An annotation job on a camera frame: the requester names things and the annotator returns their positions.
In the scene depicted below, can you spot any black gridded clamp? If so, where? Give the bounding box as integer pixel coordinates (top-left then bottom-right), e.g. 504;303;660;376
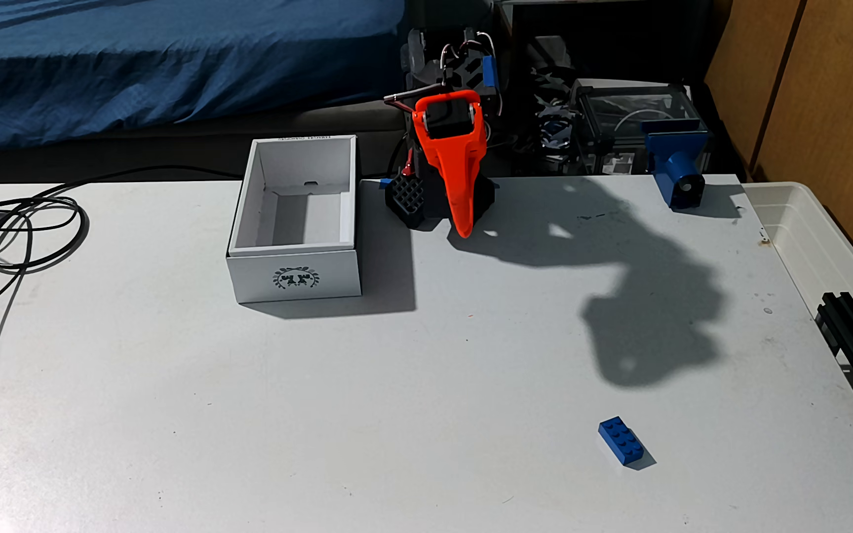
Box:
386;172;429;229

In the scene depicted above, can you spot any black cable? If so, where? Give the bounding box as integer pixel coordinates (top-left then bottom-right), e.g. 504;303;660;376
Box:
0;164;244;430

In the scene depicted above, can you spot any blue printed mount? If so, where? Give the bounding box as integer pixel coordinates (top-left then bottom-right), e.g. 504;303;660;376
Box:
643;118;710;210

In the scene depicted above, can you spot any white plastic bin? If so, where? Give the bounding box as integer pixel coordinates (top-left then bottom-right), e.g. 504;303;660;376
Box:
741;181;853;349

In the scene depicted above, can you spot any blue bed sheet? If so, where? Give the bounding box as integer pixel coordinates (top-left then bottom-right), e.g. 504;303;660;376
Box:
0;0;407;155

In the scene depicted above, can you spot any grey servo cable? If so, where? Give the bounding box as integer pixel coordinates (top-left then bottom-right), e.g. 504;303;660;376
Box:
384;30;503;119

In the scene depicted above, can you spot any brown wooden wardrobe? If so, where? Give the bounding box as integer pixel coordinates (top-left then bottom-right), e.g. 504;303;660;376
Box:
704;0;853;301

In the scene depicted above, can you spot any white cardboard box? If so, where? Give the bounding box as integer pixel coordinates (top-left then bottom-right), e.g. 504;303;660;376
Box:
225;134;362;305

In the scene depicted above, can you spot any blue toy brick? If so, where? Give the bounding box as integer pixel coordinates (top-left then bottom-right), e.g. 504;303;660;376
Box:
598;416;645;466

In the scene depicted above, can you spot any grey bed base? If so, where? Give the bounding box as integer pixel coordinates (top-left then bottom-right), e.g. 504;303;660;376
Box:
0;100;407;185

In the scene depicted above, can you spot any transparent enclosure black frame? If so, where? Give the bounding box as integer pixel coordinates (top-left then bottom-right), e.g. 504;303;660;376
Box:
571;77;694;176

